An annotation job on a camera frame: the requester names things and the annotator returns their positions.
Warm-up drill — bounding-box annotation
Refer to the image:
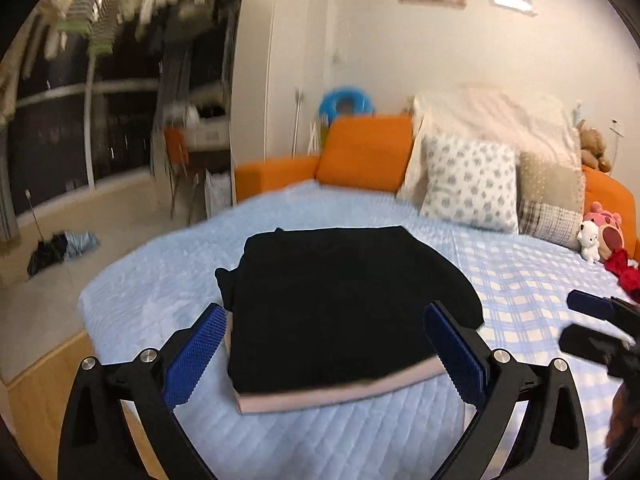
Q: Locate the large cream pillow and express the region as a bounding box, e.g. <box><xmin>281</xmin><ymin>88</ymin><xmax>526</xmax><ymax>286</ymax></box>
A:
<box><xmin>398</xmin><ymin>82</ymin><xmax>583</xmax><ymax>201</ymax></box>

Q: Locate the blue plaid blanket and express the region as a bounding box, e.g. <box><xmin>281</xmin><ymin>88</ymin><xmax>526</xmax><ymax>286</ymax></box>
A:
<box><xmin>450</xmin><ymin>232</ymin><xmax>640</xmax><ymax>411</ymax></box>

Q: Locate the orange backrest cushion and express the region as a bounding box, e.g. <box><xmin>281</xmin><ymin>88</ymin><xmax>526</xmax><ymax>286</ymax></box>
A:
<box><xmin>315</xmin><ymin>114</ymin><xmax>416</xmax><ymax>195</ymax></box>

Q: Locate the white floral pillow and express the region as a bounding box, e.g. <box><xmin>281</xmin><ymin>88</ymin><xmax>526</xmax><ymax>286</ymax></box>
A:
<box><xmin>419</xmin><ymin>135</ymin><xmax>521</xmax><ymax>233</ymax></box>

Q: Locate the blue swim ring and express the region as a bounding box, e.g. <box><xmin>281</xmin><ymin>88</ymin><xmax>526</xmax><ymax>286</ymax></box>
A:
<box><xmin>320</xmin><ymin>89</ymin><xmax>377</xmax><ymax>126</ymax></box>

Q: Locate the white plush toy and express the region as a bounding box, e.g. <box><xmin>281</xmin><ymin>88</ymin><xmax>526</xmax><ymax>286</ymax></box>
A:
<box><xmin>577</xmin><ymin>221</ymin><xmax>602</xmax><ymax>263</ymax></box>

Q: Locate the white box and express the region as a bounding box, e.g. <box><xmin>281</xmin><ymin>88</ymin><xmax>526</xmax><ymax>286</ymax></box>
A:
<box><xmin>187</xmin><ymin>117</ymin><xmax>231</xmax><ymax>148</ymax></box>

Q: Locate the brown teddy bear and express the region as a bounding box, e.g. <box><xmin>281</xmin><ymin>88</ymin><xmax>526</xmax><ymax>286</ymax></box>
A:
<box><xmin>575</xmin><ymin>120</ymin><xmax>613</xmax><ymax>173</ymax></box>

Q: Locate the white window frame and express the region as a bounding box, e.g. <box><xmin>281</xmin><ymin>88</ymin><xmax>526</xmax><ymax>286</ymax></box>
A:
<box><xmin>12</xmin><ymin>55</ymin><xmax>163</xmax><ymax>191</ymax></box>

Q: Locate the red cloth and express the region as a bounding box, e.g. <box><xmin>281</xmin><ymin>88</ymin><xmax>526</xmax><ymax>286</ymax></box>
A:
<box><xmin>605</xmin><ymin>247</ymin><xmax>640</xmax><ymax>303</ymax></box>

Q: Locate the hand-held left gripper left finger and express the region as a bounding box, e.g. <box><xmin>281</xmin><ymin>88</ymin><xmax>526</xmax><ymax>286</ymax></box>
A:
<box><xmin>57</xmin><ymin>302</ymin><xmax>228</xmax><ymax>480</ymax></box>

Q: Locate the beige plaid pillow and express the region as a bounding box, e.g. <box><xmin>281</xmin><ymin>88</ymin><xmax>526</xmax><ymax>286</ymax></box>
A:
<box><xmin>517</xmin><ymin>152</ymin><xmax>586</xmax><ymax>251</ymax></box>

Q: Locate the light blue quilted bedspread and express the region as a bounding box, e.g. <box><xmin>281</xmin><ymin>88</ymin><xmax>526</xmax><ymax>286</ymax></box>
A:
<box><xmin>79</xmin><ymin>180</ymin><xmax>640</xmax><ymax>480</ymax></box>

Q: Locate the orange chair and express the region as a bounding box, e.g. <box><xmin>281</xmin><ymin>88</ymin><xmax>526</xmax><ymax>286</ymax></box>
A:
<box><xmin>164</xmin><ymin>127</ymin><xmax>201</xmax><ymax>222</ymax></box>

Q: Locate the white paper bag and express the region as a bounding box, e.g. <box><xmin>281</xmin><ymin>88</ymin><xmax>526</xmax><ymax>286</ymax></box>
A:
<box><xmin>204</xmin><ymin>169</ymin><xmax>233</xmax><ymax>221</ymax></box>

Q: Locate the row of hanging clothes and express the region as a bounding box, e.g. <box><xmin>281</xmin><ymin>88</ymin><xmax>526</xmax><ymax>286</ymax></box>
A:
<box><xmin>0</xmin><ymin>0</ymin><xmax>251</xmax><ymax>86</ymax></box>

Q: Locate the pink plush toy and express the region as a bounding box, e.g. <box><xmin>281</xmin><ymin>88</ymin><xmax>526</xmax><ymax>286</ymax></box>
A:
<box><xmin>582</xmin><ymin>201</ymin><xmax>626</xmax><ymax>261</ymax></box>

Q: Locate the black garment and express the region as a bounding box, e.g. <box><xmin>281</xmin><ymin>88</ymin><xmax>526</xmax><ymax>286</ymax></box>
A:
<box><xmin>215</xmin><ymin>226</ymin><xmax>485</xmax><ymax>395</ymax></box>

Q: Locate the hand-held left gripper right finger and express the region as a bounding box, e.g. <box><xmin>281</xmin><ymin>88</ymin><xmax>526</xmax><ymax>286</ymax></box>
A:
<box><xmin>422</xmin><ymin>301</ymin><xmax>591</xmax><ymax>480</ymax></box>

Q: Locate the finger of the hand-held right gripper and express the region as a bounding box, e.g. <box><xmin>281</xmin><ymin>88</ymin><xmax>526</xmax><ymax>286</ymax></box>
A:
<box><xmin>558</xmin><ymin>324</ymin><xmax>636</xmax><ymax>367</ymax></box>
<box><xmin>566</xmin><ymin>289</ymin><xmax>640</xmax><ymax>333</ymax></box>

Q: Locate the black umbrella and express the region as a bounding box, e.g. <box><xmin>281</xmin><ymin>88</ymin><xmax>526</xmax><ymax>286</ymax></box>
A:
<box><xmin>25</xmin><ymin>190</ymin><xmax>69</xmax><ymax>277</ymax></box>

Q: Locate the pink garment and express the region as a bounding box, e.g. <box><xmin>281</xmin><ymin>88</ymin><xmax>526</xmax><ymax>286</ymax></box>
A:
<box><xmin>227</xmin><ymin>310</ymin><xmax>448</xmax><ymax>415</ymax></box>

